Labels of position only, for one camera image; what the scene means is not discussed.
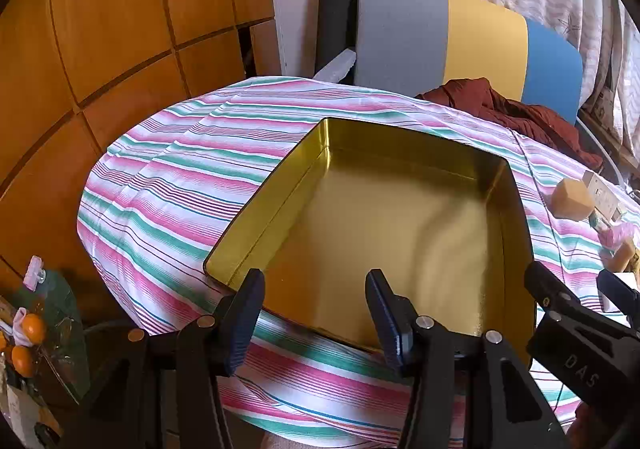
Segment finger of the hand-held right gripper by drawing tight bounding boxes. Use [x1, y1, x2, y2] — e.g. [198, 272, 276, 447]
[524, 261, 588, 325]
[596, 269, 640, 330]

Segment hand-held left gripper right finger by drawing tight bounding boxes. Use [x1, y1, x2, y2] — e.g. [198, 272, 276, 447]
[365, 269, 571, 449]

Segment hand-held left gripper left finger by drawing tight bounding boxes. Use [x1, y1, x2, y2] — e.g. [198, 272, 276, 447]
[65, 269, 266, 449]

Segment beige printed carton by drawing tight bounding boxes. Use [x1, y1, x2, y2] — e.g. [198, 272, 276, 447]
[582, 171, 626, 225]

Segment gold tin box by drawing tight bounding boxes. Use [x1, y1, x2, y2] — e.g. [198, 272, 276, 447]
[204, 118, 536, 370]

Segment striped tablecloth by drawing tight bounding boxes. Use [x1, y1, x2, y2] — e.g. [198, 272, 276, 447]
[76, 75, 640, 449]

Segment wooden desk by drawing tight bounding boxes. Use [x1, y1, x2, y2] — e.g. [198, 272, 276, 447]
[577, 109, 640, 166]

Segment bag of oranges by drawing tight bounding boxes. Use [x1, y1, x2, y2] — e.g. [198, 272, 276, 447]
[0, 269, 92, 405]

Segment red-brown garment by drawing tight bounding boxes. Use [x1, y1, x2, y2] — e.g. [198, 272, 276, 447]
[415, 77, 605, 170]

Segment green print cardboard box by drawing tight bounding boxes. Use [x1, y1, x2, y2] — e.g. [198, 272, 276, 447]
[594, 79, 619, 130]

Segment orange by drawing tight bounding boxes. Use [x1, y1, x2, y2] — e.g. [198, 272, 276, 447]
[11, 345, 36, 377]
[22, 313, 47, 345]

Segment pink white clip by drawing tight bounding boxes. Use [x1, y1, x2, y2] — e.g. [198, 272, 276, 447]
[22, 255, 46, 287]

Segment grey yellow blue chair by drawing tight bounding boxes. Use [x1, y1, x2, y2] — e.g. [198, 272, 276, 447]
[314, 0, 626, 184]

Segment black foam roll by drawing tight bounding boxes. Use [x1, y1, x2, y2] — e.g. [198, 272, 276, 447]
[315, 0, 362, 80]

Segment wooden wardrobe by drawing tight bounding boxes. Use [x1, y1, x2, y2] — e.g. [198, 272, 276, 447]
[0, 0, 276, 280]

